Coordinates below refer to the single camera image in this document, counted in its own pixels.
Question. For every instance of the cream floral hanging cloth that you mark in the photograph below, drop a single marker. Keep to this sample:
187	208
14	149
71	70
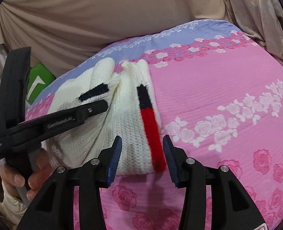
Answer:
259	12

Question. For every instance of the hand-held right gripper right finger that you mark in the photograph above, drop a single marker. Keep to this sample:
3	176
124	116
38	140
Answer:
170	163

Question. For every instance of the beige draped cloth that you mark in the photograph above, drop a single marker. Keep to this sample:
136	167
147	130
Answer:
96	16

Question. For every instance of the pink floral bed sheet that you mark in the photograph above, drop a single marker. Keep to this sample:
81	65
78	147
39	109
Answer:
227	88

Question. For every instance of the green cushion with white stripe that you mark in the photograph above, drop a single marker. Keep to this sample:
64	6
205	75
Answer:
42	76

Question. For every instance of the white red black knit sweater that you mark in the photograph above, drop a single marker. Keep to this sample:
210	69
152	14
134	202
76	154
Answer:
129	134

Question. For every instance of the person's left hand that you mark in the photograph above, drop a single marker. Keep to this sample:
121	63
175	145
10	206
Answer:
43	165

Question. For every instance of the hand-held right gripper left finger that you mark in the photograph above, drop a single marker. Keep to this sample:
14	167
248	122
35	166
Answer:
115	163

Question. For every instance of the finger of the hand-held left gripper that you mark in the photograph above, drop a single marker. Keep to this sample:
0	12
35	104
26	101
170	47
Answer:
15	88
67	117

